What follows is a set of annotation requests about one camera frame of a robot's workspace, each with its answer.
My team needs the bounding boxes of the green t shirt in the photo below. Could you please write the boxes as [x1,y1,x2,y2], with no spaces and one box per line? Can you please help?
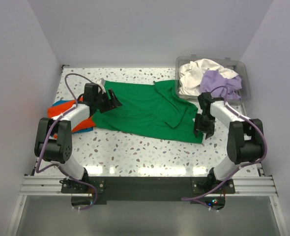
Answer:
[92,80,203,144]

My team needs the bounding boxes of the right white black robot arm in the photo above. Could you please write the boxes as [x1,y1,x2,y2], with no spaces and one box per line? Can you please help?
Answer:
[193,92,267,182]

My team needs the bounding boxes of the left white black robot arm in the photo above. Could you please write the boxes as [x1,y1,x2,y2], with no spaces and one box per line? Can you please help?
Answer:
[34,83,122,180]

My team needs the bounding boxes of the lavender crumpled t shirt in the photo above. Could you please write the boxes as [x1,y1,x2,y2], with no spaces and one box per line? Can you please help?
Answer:
[199,70,242,101]

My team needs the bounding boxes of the folded blue t shirt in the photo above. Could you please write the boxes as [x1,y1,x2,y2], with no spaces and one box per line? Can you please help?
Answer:
[51,99,95,134]

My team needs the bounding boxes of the folded orange t shirt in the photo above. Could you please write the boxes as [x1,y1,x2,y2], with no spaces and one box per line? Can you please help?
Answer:
[47,100,95,132]

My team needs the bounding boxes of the white crumpled t shirt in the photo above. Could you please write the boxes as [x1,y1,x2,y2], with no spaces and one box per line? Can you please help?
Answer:
[179,59,239,96]

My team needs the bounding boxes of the clear plastic bin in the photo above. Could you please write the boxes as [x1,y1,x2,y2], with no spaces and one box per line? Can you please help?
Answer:
[175,56,251,106]

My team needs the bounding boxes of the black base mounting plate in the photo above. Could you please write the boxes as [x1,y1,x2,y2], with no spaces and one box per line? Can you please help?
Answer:
[60,176,235,210]

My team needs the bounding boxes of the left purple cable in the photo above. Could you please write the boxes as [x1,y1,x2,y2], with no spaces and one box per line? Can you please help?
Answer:
[35,73,98,211]

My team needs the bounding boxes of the aluminium frame rail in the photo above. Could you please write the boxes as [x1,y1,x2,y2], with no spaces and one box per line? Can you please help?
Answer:
[19,176,278,197]

